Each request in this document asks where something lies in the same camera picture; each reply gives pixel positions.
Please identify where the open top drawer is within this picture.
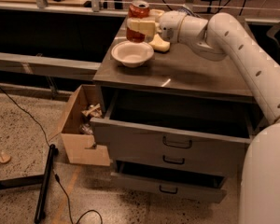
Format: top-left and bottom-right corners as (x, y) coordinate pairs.
(91, 89), (256, 170)

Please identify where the cardboard box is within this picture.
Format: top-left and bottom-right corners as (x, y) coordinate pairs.
(49, 85), (110, 166)

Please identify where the red coke can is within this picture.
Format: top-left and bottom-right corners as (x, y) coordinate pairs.
(126, 0), (149, 43)

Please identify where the blue chip bag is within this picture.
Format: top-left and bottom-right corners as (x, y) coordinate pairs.
(182, 4), (201, 18)

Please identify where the black table leg base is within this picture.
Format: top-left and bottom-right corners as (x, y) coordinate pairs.
(0, 144), (59, 224)

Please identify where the yellow sponge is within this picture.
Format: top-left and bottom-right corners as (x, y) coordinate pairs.
(149, 35), (170, 52)

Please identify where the grey metal rail beam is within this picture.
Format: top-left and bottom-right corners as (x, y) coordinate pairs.
(0, 52), (101, 81)

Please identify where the grey drawer cabinet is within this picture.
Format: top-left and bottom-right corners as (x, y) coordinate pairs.
(92, 10), (265, 175)

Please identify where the open drawer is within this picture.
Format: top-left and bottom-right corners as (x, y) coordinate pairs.
(91, 89), (256, 170)
(111, 161), (226, 203)

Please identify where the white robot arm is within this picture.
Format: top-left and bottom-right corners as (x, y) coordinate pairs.
(127, 10), (280, 224)

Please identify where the open bottom drawer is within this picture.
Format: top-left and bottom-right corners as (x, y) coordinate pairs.
(111, 161), (226, 203)

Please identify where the black floor cable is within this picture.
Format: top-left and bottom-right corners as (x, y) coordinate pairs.
(0, 83), (104, 224)

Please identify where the small wooden floor stand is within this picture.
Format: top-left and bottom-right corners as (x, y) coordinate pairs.
(0, 149), (11, 164)

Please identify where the white paper bowl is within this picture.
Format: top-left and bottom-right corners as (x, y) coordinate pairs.
(111, 41), (154, 68)

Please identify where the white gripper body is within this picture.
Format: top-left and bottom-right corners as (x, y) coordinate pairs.
(160, 11), (187, 43)

